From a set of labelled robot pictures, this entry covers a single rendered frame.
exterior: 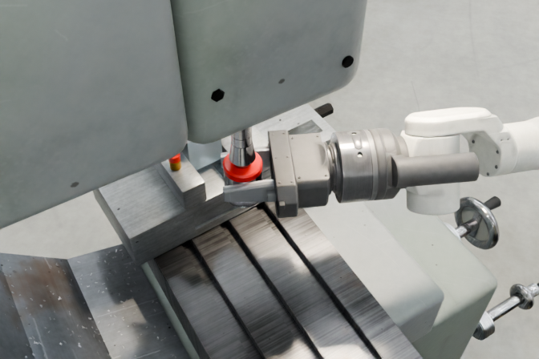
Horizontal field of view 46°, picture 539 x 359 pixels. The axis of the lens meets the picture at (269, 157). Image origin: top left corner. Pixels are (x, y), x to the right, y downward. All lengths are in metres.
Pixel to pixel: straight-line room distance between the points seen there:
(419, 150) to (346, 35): 0.25
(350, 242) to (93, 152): 0.63
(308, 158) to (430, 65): 2.06
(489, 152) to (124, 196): 0.49
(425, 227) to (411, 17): 1.94
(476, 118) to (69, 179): 0.50
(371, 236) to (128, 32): 0.70
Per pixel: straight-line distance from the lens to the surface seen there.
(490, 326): 1.37
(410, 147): 0.77
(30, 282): 0.94
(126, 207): 0.89
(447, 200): 0.79
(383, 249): 1.02
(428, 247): 1.19
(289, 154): 0.76
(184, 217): 0.88
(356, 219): 1.05
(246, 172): 0.74
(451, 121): 0.78
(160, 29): 0.43
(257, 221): 0.94
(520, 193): 2.38
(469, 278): 1.17
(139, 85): 0.45
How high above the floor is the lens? 1.72
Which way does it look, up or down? 48 degrees down
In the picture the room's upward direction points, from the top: straight up
